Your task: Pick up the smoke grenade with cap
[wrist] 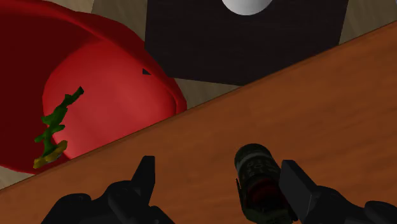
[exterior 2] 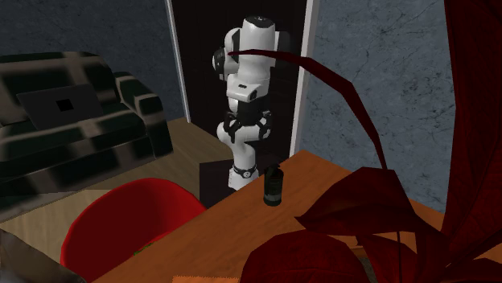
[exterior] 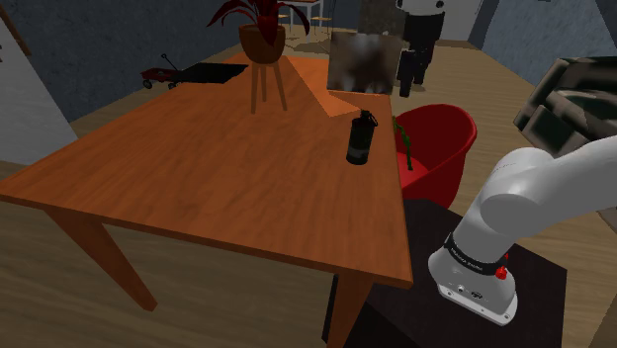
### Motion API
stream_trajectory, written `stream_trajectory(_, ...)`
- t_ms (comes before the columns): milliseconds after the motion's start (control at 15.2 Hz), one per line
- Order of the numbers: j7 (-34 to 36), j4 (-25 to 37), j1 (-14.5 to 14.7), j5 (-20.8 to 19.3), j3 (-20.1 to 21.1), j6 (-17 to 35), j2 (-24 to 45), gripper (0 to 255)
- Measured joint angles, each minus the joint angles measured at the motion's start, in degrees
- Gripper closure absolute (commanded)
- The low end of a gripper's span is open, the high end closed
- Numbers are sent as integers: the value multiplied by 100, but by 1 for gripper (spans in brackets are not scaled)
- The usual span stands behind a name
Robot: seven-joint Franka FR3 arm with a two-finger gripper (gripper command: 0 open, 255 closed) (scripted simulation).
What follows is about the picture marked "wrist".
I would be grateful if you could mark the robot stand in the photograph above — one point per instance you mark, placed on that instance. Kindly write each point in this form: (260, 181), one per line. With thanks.
(235, 46)

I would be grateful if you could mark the dark green cylindrical bottle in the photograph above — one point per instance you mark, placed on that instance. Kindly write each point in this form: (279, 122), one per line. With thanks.
(259, 173)

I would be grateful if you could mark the red fruit with green stem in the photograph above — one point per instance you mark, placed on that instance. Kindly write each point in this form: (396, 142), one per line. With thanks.
(108, 102)

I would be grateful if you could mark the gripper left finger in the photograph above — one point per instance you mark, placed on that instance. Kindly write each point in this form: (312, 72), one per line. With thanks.
(124, 201)

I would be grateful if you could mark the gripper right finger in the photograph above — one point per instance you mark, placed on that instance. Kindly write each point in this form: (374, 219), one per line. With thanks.
(313, 198)

